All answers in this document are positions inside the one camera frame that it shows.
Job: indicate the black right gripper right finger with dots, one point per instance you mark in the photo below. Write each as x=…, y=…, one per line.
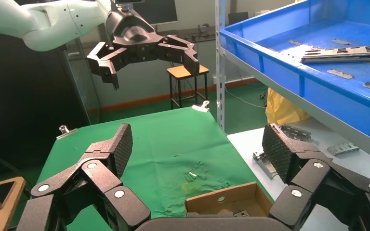
x=309, y=178

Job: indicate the small black monitor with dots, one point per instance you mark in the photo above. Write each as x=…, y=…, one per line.
x=238, y=18

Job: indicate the yellow plastic bag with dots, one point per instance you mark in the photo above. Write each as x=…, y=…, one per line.
x=284, y=110

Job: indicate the large grey metal bracket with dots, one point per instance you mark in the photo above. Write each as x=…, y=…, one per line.
x=296, y=133

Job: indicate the black smartphone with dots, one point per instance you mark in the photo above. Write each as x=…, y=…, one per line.
x=0, y=196

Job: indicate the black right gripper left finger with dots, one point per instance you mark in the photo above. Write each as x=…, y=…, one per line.
x=102, y=178

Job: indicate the large black panel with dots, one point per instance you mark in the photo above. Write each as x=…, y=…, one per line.
x=19, y=95

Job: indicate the clear acrylic panel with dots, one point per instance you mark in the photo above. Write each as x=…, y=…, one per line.
x=86, y=95

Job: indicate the brown cardboard box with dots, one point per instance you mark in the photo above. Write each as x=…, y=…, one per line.
x=210, y=204

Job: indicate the metal plate with cutouts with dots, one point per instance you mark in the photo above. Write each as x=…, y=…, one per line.
x=242, y=213

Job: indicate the flat grey metal bracket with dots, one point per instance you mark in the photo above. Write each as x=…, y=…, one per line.
x=263, y=165

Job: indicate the white shelf board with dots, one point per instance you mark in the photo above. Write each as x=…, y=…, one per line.
x=245, y=146

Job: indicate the small white scrap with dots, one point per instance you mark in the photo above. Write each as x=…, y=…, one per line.
x=192, y=174

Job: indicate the green tablecloth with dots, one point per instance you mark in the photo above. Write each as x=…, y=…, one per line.
x=172, y=140

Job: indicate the wooden stool black legs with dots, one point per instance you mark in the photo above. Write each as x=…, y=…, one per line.
x=185, y=71

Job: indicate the small ridged metal bracket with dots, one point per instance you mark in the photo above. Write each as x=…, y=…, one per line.
x=344, y=149

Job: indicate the brown wooden board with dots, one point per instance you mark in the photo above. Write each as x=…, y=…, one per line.
x=11, y=216

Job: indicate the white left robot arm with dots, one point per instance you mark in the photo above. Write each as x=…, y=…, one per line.
x=44, y=25

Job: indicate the silver binder clip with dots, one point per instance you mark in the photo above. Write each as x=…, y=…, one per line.
x=201, y=107
x=67, y=133

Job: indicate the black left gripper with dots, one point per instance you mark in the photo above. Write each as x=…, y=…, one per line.
x=134, y=35

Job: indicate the long metal slide rail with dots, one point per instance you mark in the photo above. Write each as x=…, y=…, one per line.
x=347, y=55

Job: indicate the large black monitor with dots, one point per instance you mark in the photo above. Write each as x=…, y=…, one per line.
x=164, y=11

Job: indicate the dark desk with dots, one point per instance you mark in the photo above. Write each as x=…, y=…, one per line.
x=204, y=35

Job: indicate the blue plastic tray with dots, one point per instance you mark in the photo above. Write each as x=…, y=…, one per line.
x=331, y=95

